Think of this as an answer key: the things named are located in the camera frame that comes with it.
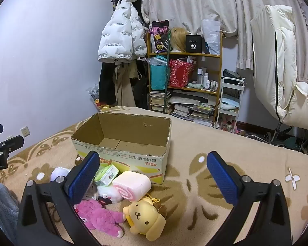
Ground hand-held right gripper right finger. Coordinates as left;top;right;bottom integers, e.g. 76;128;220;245
205;151;292;246

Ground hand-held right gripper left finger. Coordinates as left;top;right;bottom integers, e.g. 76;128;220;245
17;151;100;246

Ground pink bear plush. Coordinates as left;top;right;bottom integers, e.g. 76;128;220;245
76;199;126;238

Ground pink swirl roll plush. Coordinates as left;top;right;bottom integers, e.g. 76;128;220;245
112;171;152;202

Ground cardboard box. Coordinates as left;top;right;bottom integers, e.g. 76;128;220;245
71;112;172;184

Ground yellow dog plush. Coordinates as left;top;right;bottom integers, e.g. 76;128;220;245
122;196;167;241

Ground green tissue packet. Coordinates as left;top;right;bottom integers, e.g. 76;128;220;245
94;164;120;186

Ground white fluffy plush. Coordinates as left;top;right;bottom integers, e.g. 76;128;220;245
96;184;124;204

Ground person's blue fleece clothing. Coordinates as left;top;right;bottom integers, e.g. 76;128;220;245
0;182;20;245

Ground pile of magazines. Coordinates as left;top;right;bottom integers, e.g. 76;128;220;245
169;97;215;128

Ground pale blue cushion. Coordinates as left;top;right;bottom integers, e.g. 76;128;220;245
219;100;240;111

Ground clear plastic bag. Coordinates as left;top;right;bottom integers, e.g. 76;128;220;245
87;83;101;101

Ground white rolling cart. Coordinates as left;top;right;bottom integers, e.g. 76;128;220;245
217;77;246;134

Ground black pants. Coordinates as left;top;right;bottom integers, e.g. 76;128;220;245
99;61;118;105

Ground group of cosmetic bottles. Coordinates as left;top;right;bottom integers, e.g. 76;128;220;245
196;67;220;92

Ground beige pants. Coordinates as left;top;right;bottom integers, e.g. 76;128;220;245
113;61;142;107

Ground stack of books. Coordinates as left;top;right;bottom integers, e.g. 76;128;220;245
149;90;171;113

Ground black bag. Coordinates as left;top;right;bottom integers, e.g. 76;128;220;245
222;69;243;80

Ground red bag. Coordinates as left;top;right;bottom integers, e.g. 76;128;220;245
169;59;196;88

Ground teal bag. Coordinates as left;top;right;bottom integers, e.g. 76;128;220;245
149;56;169;91

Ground wooden shelf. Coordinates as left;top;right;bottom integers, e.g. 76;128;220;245
147;32;223;129

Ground cream padded chair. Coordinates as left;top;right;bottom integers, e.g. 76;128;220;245
250;5;308;144

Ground black box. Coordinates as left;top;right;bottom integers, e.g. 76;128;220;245
185;34;203;53

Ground white plastic bag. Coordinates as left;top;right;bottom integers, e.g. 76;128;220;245
201;19;221;55

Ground blonde wig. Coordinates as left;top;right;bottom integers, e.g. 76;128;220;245
170;27;191;53

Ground white puffer jacket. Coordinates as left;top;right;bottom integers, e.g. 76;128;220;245
98;0;147;63

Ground cartoon printed bag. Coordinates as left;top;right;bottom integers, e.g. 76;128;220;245
149;20;170;53

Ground pale floral curtain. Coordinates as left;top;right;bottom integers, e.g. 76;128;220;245
141;0;308;70

